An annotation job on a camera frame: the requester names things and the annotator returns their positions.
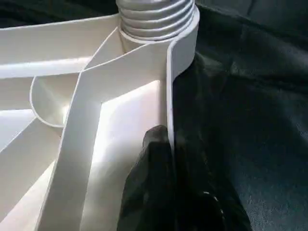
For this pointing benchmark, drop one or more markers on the white plastic table top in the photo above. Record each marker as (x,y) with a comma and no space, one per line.
(72,120)

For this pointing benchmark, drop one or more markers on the black table mat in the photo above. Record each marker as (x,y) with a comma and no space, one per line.
(255,120)

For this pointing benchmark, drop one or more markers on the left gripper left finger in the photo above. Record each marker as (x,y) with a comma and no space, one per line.
(149,192)

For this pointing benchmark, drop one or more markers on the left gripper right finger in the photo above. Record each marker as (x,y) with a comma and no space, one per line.
(202,197)

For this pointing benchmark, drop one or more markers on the white plastic table leg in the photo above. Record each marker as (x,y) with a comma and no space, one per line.
(154,17)

